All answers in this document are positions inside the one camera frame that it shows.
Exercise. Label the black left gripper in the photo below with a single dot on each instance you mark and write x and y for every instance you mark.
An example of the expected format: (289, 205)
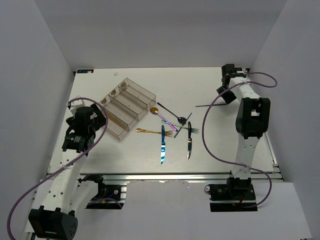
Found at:
(99, 120)

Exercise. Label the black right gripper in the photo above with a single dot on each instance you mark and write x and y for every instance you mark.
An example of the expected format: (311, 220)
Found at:
(229, 98)

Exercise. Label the black spoon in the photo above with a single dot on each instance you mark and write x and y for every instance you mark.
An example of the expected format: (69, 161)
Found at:
(181, 120)

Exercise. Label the black knife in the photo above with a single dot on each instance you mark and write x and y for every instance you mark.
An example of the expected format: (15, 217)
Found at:
(189, 147)

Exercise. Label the gold bowl rainbow spoon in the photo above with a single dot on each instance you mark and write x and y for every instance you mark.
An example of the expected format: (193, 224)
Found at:
(155, 111)

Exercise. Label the blue knife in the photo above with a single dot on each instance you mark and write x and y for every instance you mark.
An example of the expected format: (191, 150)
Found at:
(163, 145)

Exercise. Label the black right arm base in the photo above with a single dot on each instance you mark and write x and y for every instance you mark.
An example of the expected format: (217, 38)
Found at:
(236, 195)

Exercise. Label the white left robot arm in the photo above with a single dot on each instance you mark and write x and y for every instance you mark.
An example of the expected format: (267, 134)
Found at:
(56, 218)

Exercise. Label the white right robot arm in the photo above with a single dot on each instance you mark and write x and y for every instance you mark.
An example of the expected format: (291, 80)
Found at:
(252, 118)

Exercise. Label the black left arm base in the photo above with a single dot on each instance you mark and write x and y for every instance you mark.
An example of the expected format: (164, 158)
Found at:
(107, 195)

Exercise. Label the rainbow fork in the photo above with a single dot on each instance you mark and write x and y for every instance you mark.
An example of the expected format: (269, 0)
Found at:
(193, 130)

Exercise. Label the clear smoked compartment organizer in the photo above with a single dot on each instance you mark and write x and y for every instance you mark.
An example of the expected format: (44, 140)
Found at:
(130, 102)

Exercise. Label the blue label sticker left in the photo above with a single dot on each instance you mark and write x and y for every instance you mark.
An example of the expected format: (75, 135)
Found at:
(85, 71)

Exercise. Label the gold ornate fork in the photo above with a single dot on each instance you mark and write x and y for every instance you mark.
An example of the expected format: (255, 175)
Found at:
(166, 133)

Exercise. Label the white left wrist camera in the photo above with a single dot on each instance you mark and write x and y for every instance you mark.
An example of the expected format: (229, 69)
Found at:
(75, 103)

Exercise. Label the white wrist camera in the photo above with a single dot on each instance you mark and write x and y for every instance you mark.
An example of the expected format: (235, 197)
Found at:
(75, 103)
(241, 72)

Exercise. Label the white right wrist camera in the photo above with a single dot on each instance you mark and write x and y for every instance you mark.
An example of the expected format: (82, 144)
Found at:
(241, 72)

